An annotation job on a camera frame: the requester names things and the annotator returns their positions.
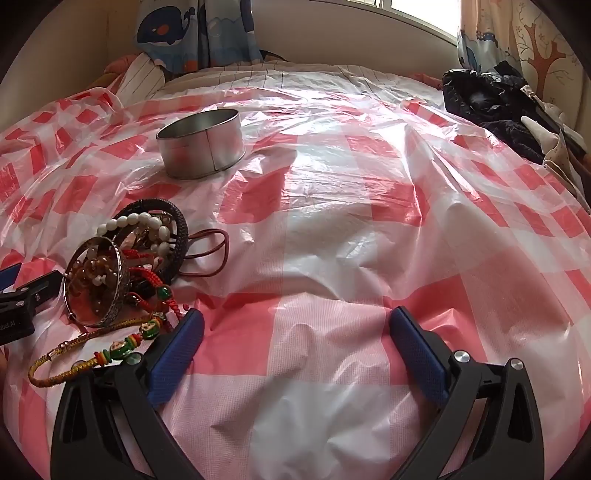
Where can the round silver metal tin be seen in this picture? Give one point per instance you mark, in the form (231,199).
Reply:
(198,152)

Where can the pink cloth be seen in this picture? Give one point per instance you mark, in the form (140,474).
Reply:
(117,64)

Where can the red white checked plastic sheet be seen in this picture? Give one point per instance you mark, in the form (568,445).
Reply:
(346,230)

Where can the black puffy jacket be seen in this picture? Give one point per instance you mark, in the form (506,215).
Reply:
(489,106)

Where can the beige tree print curtain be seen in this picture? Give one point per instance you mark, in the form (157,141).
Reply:
(545,41)

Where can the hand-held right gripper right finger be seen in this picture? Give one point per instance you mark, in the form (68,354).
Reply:
(418,355)

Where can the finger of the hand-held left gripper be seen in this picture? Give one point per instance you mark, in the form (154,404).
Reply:
(39,293)
(9,277)

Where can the cream cloth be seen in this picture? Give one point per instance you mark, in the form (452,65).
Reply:
(554,147)

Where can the blue whale print curtain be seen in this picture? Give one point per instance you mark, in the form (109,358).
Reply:
(161,27)

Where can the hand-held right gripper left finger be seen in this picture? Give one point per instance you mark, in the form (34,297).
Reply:
(178,350)

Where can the white striped duvet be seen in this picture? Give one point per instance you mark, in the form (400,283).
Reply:
(300,76)

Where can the silver metal bangle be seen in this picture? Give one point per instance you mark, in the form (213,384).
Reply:
(123,277)

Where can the window frame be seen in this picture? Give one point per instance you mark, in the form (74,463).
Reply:
(415,11)

